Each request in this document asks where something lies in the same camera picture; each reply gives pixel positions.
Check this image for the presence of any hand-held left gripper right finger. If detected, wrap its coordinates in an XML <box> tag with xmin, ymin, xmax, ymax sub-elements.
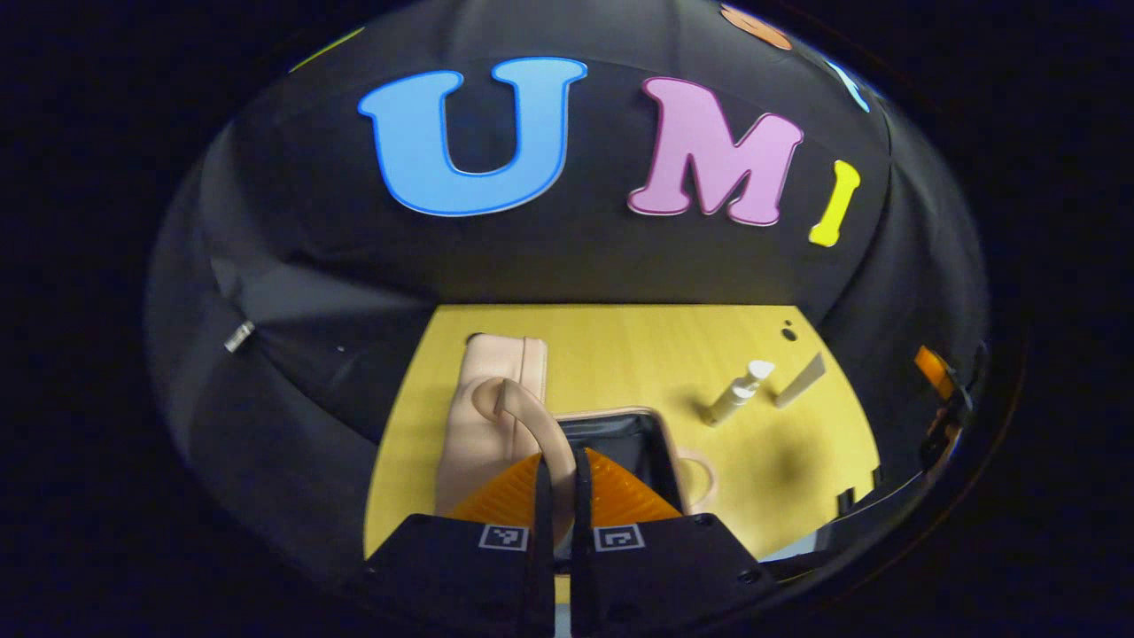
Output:
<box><xmin>570</xmin><ymin>446</ymin><xmax>779</xmax><ymax>638</ymax></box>

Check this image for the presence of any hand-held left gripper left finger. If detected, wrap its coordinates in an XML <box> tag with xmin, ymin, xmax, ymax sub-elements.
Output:
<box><xmin>363</xmin><ymin>447</ymin><xmax>555</xmax><ymax>638</ymax></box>

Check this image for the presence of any white skin care tube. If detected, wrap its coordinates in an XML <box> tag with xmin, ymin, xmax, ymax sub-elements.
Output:
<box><xmin>773</xmin><ymin>352</ymin><xmax>827</xmax><ymax>410</ymax></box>

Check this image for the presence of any white pump bottle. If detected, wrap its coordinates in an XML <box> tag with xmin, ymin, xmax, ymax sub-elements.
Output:
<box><xmin>703</xmin><ymin>359</ymin><xmax>777</xmax><ymax>429</ymax></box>

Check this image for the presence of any black backdrop cloth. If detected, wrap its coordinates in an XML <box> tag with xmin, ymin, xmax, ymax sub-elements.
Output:
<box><xmin>146</xmin><ymin>0</ymin><xmax>989</xmax><ymax>586</ymax></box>

